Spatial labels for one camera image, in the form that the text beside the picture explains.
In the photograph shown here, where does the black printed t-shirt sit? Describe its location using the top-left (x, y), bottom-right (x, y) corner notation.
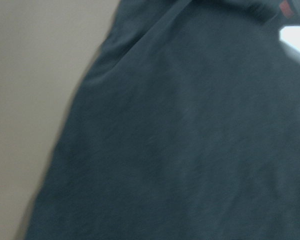
top-left (25, 0), bottom-right (300, 240)

